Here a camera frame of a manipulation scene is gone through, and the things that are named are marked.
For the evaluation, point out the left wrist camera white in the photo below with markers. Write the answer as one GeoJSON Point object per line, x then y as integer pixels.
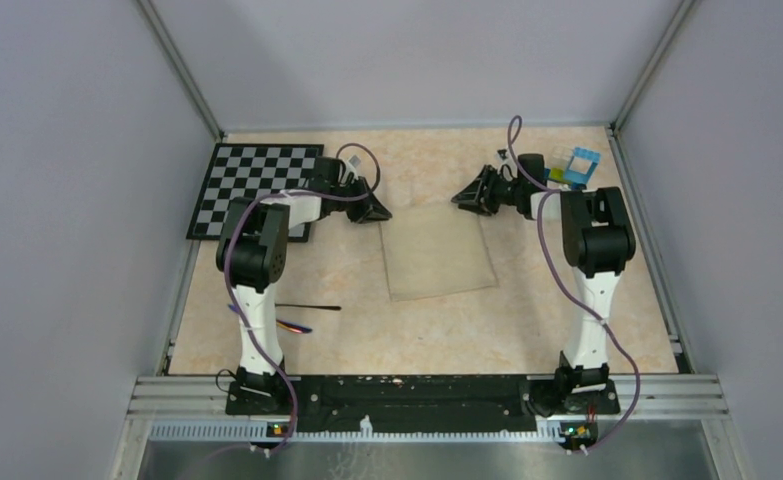
{"type": "Point", "coordinates": [351, 166]}

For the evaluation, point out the colourful toy brick structure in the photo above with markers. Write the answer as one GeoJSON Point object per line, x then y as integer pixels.
{"type": "Point", "coordinates": [572, 167]}

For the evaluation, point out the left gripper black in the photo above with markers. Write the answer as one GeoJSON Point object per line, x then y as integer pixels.
{"type": "Point", "coordinates": [364, 214]}

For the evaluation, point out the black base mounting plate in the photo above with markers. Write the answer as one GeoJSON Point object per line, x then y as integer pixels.
{"type": "Point", "coordinates": [415, 404]}

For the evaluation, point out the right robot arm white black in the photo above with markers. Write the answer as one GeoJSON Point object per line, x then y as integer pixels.
{"type": "Point", "coordinates": [597, 243]}

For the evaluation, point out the iridescent rainbow knife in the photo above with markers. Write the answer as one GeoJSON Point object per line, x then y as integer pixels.
{"type": "Point", "coordinates": [288, 326]}

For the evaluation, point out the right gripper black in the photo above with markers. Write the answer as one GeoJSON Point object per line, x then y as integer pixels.
{"type": "Point", "coordinates": [475, 197]}

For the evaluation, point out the white slotted cable duct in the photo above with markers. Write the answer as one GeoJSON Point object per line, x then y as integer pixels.
{"type": "Point", "coordinates": [272, 432]}

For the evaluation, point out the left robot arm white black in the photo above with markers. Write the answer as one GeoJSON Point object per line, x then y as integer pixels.
{"type": "Point", "coordinates": [252, 254]}

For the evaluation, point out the black white checkerboard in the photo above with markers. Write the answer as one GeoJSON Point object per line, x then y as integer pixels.
{"type": "Point", "coordinates": [247, 170]}

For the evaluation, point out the black spoon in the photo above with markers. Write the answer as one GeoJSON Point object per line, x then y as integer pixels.
{"type": "Point", "coordinates": [315, 307]}

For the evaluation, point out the beige cloth napkin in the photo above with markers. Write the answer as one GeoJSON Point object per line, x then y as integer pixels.
{"type": "Point", "coordinates": [433, 251]}

